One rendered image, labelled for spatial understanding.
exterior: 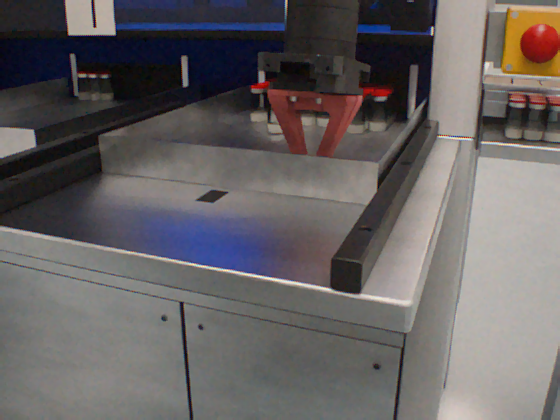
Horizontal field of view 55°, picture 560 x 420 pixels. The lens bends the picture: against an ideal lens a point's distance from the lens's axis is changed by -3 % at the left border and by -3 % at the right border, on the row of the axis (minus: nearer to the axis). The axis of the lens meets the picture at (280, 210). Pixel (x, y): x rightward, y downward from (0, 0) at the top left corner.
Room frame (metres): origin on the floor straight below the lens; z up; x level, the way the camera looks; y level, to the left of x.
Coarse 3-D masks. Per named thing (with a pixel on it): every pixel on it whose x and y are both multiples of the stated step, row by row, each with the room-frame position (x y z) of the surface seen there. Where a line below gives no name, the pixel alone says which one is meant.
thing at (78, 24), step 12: (72, 0) 0.82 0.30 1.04; (84, 0) 0.81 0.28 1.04; (96, 0) 0.81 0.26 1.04; (108, 0) 0.80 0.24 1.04; (72, 12) 0.82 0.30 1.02; (84, 12) 0.81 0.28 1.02; (96, 12) 0.81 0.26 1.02; (108, 12) 0.80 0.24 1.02; (72, 24) 0.82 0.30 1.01; (84, 24) 0.81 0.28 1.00; (108, 24) 0.80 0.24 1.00
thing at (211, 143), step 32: (224, 96) 0.73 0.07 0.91; (128, 128) 0.53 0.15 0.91; (160, 128) 0.58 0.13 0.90; (192, 128) 0.65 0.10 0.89; (224, 128) 0.67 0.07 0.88; (256, 128) 0.67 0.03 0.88; (320, 128) 0.67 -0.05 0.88; (416, 128) 0.61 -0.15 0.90; (128, 160) 0.48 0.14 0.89; (160, 160) 0.47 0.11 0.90; (192, 160) 0.46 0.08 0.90; (224, 160) 0.45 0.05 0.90; (256, 160) 0.44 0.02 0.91; (288, 160) 0.43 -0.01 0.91; (320, 160) 0.42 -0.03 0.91; (352, 160) 0.41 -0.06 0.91; (384, 160) 0.43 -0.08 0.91; (288, 192) 0.43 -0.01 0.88; (320, 192) 0.42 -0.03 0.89; (352, 192) 0.41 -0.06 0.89
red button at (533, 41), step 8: (536, 24) 0.59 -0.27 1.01; (544, 24) 0.57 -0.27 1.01; (528, 32) 0.58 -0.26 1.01; (536, 32) 0.57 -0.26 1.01; (544, 32) 0.57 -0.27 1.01; (552, 32) 0.57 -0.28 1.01; (520, 40) 0.58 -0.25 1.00; (528, 40) 0.57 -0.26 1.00; (536, 40) 0.57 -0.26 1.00; (544, 40) 0.57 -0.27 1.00; (552, 40) 0.56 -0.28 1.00; (528, 48) 0.57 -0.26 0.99; (536, 48) 0.57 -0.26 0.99; (544, 48) 0.57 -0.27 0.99; (552, 48) 0.56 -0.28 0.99; (528, 56) 0.57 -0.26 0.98; (536, 56) 0.57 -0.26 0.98; (544, 56) 0.57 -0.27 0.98; (552, 56) 0.57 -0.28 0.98
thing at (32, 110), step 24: (0, 96) 0.79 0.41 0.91; (24, 96) 0.84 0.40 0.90; (48, 96) 0.89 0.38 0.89; (168, 96) 0.76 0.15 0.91; (192, 96) 0.82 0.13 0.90; (0, 120) 0.74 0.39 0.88; (24, 120) 0.73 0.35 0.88; (48, 120) 0.73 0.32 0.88; (72, 120) 0.58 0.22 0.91; (96, 120) 0.61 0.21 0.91; (0, 144) 0.54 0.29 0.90; (24, 144) 0.53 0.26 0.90
